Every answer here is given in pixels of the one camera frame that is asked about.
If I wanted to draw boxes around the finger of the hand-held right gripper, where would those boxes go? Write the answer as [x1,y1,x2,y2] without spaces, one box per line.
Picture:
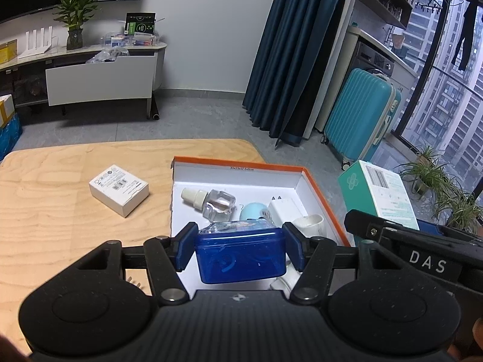
[344,209,483,252]

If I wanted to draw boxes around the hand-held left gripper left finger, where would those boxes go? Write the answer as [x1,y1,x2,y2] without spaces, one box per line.
[75,222,199,308]

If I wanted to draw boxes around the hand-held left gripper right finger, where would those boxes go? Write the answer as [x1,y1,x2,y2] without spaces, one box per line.
[282,222,407,307]

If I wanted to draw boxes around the white plastic handheld device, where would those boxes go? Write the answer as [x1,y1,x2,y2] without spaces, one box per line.
[269,214,326,299]

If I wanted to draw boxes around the green and white carton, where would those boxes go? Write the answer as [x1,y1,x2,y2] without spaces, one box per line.
[337,159,421,232]

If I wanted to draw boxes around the white plug adapter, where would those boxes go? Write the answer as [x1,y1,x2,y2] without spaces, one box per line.
[268,195,306,224]

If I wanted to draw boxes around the blue plastic case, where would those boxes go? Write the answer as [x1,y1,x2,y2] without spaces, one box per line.
[194,219,286,286]

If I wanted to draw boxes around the clear glass refill bottle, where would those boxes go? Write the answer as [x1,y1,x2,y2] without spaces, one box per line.
[181,187,238,223]

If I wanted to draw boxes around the orange-edged cardboard box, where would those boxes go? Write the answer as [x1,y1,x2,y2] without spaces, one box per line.
[171,156,352,299]

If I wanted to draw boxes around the light blue round object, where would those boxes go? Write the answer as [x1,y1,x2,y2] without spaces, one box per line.
[239,202,270,221]

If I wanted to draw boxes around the spider plant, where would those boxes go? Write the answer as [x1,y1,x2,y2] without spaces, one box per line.
[399,144,483,235]

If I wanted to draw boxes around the small white carton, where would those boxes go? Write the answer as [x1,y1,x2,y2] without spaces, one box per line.
[88,164,150,218]

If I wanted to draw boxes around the turquoise suitcase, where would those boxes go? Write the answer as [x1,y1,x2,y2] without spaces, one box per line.
[322,67,403,171]

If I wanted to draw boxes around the dark washing machine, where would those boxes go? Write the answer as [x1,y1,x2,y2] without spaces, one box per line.
[351,41,397,84]

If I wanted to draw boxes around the dark blue curtain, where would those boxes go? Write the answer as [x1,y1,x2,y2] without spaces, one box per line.
[241,0,356,148]

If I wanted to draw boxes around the white television cabinet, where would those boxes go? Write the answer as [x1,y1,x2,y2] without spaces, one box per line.
[0,41,167,121]

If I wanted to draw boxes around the crumpled clear plastic bag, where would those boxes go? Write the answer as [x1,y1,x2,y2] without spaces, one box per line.
[86,48,130,63]

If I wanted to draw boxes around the blue plastic bag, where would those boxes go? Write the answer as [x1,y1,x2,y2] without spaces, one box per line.
[0,114,24,160]

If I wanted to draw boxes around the clear plastic containers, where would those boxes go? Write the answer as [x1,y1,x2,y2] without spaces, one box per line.
[101,31,162,48]

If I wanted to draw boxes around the cardboard parcel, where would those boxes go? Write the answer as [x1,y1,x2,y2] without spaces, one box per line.
[0,94,16,128]

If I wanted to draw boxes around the hanging dark clothing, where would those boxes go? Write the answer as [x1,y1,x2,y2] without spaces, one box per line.
[450,0,483,71]

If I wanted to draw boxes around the clip drying hanger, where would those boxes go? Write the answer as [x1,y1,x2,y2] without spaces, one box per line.
[405,0,443,13]

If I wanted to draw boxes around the black and green carton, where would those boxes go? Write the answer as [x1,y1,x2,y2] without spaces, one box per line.
[125,11,156,35]

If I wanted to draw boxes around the white antenna router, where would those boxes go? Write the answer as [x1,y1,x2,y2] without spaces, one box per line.
[18,26,58,59]

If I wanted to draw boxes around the potted bamboo plant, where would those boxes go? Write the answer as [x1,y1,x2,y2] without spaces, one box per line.
[54,0,99,50]

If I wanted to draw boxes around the yellow carton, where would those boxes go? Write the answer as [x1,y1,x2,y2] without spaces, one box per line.
[0,39,18,63]

